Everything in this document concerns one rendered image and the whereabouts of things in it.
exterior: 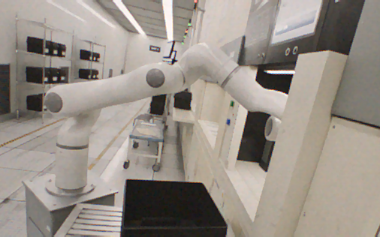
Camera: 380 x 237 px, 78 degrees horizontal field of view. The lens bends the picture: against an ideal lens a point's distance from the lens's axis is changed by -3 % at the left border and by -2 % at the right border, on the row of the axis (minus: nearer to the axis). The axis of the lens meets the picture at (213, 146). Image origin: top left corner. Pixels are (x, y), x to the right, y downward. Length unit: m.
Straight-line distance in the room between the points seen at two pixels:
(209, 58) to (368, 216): 0.60
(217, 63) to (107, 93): 0.40
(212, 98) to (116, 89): 1.89
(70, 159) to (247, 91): 0.72
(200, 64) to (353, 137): 0.51
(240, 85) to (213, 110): 1.96
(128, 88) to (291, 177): 0.60
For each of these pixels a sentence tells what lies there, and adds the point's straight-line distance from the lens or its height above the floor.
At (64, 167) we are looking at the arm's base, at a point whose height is 0.87.
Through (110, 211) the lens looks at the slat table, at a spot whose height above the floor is 0.76.
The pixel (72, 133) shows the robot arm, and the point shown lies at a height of 1.01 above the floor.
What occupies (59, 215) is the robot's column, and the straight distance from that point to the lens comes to 1.07.
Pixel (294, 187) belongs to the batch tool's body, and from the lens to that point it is 0.57.
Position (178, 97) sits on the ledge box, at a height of 0.96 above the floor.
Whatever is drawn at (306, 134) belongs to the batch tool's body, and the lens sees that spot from 0.54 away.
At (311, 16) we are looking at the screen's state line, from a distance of 0.76.
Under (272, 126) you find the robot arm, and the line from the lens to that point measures 0.79.
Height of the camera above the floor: 1.30
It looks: 15 degrees down
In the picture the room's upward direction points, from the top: 11 degrees clockwise
